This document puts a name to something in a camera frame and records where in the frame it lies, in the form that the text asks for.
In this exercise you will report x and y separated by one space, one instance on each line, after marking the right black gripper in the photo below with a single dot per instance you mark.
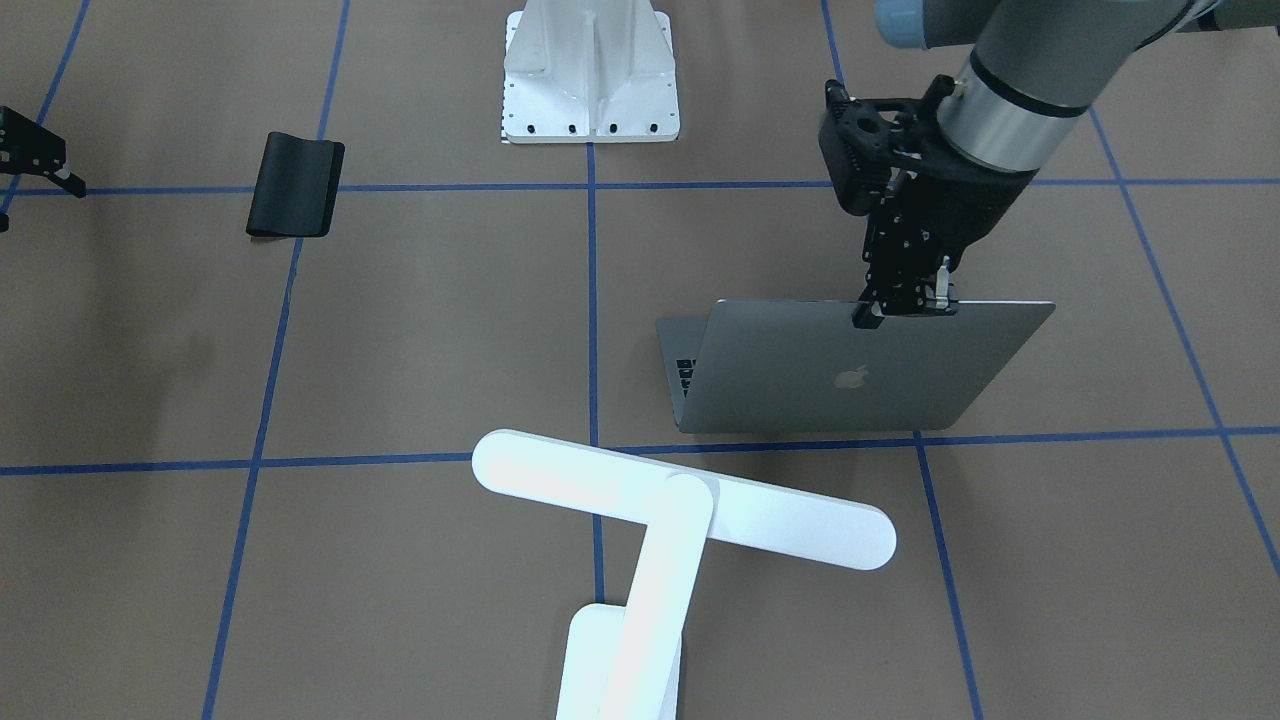
30 150

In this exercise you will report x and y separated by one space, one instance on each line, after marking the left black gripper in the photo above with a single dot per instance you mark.
975 205

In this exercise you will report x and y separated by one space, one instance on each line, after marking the grey laptop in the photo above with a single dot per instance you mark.
794 366

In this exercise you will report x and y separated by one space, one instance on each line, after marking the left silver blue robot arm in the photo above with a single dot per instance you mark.
1035 67

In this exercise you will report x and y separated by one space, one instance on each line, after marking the black mouse pad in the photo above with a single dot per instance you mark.
296 189

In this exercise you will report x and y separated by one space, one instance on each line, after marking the white desk lamp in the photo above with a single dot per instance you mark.
624 661

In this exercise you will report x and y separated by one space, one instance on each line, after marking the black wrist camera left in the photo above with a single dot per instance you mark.
865 140

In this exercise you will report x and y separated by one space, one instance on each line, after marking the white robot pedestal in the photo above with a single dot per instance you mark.
589 72

